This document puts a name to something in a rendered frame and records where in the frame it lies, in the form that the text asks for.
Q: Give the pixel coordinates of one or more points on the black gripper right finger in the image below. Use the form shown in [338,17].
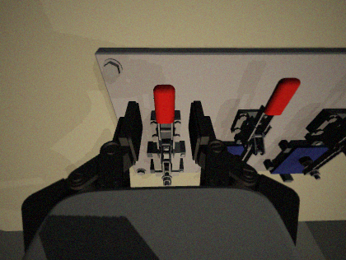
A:
[220,167]

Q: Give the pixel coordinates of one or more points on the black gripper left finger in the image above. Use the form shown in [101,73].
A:
[109,169]

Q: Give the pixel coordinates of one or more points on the blue flat plate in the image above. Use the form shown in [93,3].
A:
[235,149]
[287,163]

